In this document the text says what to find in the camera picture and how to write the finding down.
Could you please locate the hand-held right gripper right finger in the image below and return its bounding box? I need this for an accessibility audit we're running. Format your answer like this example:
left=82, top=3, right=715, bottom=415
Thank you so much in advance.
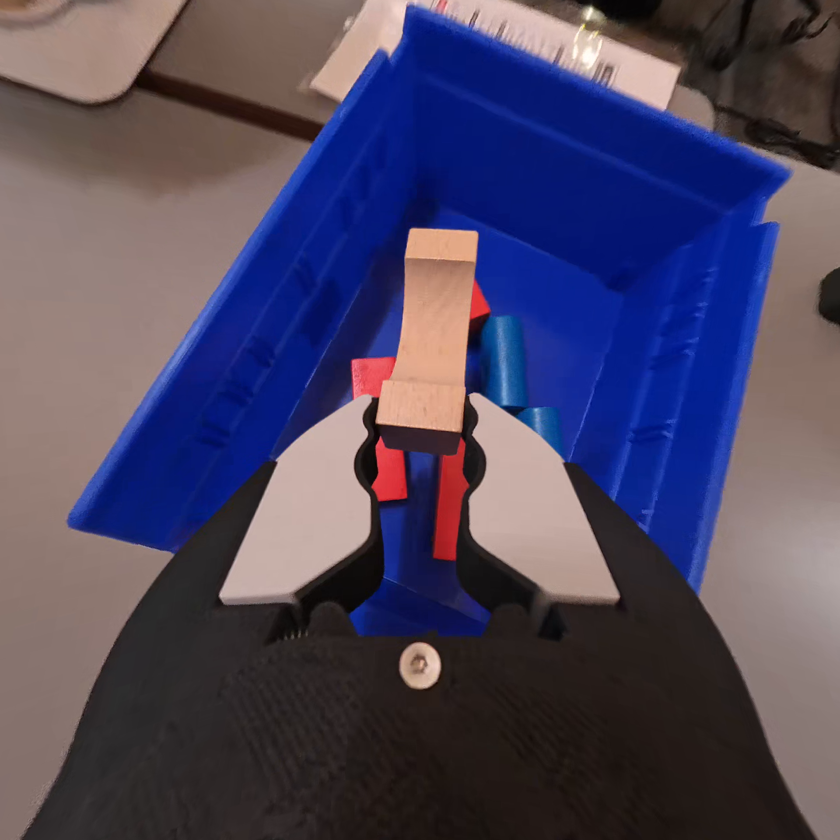
left=459, top=392, right=621, bottom=608

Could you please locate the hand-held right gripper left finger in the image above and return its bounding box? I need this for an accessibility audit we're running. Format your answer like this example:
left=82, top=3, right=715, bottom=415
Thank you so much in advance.
left=218, top=395, right=385, bottom=608

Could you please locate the light wooden arch block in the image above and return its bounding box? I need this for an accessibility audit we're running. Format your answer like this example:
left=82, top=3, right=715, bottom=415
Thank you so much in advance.
left=377, top=228, right=480, bottom=455

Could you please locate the blue plastic bin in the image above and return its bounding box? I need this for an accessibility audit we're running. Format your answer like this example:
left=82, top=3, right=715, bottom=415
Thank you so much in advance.
left=67, top=3, right=795, bottom=595

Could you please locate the blue wooden cylinder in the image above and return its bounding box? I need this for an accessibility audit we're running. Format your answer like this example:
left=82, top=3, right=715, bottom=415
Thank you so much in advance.
left=515, top=407, right=565, bottom=460
left=479, top=316, right=530, bottom=412

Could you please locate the red wooden block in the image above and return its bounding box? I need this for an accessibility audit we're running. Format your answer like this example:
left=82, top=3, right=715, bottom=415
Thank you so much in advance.
left=351, top=357, right=411, bottom=503
left=432, top=438, right=468, bottom=563
left=467, top=279, right=493, bottom=337

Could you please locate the laminated paper sheet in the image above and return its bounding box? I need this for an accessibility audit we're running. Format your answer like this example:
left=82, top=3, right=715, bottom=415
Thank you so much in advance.
left=308, top=0, right=683, bottom=112

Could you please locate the black cable bundle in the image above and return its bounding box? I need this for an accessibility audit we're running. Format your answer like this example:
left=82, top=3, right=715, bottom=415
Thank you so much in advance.
left=682, top=0, right=840, bottom=172

